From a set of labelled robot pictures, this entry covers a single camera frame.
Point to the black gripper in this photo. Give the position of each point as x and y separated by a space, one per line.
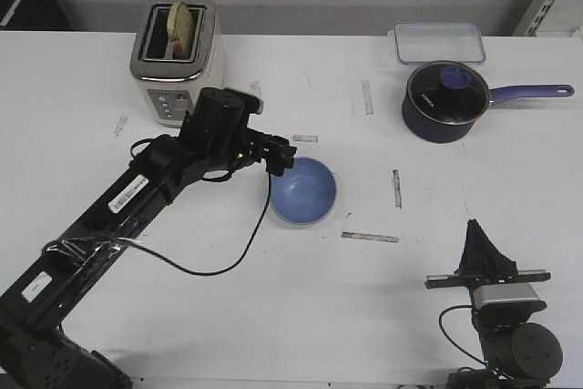
480 253
276 151

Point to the blue bowl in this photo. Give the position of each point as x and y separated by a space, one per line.
304 194

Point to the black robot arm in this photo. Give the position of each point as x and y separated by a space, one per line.
214 141
517 353

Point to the cream and chrome toaster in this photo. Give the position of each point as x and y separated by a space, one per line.
171 86

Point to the dark blue saucepan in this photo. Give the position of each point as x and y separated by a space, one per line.
435 132

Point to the slice of toast bread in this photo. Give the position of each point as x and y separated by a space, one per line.
180 29

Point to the glass pot lid blue knob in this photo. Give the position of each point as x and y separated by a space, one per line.
448 92

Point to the clear plastic food container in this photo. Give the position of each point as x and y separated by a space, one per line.
422 42

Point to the black box in background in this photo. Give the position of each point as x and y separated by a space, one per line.
33 15

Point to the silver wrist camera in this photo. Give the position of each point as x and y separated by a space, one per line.
506 293
252 103

